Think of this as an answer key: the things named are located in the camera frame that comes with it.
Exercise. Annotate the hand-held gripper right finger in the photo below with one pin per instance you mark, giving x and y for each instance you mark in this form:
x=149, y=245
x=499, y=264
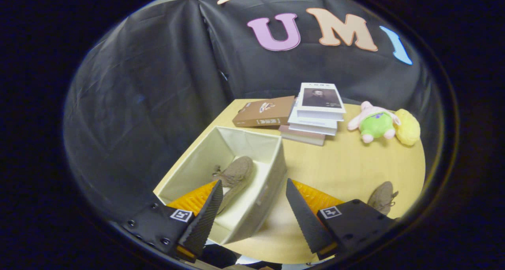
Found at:
x=305, y=222

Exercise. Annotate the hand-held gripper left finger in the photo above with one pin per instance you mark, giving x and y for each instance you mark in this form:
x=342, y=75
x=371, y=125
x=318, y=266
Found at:
x=205, y=222

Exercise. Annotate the brown fuzzy shoe with bow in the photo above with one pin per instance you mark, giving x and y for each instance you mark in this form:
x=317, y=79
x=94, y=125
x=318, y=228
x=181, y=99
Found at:
x=238, y=171
x=382, y=197

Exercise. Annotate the beige fabric storage box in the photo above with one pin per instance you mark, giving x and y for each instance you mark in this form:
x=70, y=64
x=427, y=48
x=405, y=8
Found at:
x=205, y=159

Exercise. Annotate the person's dark clothing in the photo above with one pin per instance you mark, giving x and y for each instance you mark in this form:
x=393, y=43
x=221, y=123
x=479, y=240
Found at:
x=217, y=256

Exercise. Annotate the pale pink book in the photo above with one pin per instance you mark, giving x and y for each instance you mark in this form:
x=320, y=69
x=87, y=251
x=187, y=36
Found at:
x=302, y=137

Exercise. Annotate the plain white book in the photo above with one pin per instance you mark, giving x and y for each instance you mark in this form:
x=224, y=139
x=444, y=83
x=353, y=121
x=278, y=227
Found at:
x=311, y=126

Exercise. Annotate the brown cover book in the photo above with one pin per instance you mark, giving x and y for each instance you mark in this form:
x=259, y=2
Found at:
x=264, y=112

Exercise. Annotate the green and pink plush toy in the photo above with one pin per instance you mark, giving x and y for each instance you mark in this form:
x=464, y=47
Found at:
x=375, y=126

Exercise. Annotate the white portrait cover book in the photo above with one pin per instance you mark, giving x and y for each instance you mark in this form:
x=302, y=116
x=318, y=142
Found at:
x=319, y=98

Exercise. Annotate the yellow plush toy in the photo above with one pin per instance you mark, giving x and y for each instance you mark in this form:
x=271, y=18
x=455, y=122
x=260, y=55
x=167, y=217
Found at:
x=408, y=128

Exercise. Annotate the black backdrop cloth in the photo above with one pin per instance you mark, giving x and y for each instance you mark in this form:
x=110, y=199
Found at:
x=158, y=84

